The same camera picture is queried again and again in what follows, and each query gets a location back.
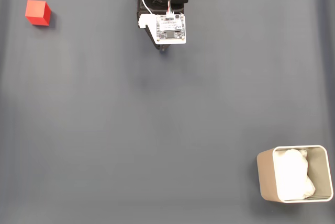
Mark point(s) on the camera board on white mount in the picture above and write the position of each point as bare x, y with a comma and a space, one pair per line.
170, 29

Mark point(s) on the beige box with white rim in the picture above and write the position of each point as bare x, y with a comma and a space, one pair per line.
265, 177

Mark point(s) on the red cube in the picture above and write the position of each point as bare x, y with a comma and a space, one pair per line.
36, 12

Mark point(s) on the crumpled white paper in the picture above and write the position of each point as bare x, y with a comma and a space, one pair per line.
290, 174

